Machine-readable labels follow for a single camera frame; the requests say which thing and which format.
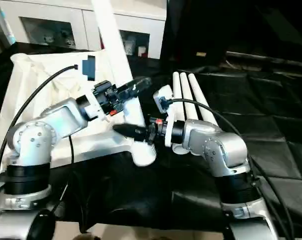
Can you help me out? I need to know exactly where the white sideboard cabinet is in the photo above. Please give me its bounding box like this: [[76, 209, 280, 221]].
[[0, 0, 166, 60]]

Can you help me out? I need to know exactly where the black mat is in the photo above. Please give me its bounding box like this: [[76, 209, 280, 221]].
[[0, 42, 302, 226]]

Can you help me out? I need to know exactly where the dark metal bar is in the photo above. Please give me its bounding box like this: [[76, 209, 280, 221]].
[[227, 51, 302, 63]]

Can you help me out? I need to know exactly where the black cabinet with gold label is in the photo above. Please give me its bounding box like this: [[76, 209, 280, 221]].
[[160, 0, 229, 73]]

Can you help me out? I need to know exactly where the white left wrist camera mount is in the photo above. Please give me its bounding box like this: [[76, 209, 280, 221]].
[[77, 55, 110, 123]]

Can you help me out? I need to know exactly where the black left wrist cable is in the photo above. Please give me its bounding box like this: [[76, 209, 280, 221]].
[[0, 64, 79, 191]]

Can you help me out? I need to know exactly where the white plastic table top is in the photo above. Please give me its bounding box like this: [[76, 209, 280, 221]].
[[0, 48, 158, 176]]

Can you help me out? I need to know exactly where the white plastic table leg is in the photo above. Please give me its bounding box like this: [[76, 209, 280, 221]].
[[172, 71, 191, 155], [92, 0, 158, 167], [187, 72, 220, 126], [180, 72, 204, 121]]

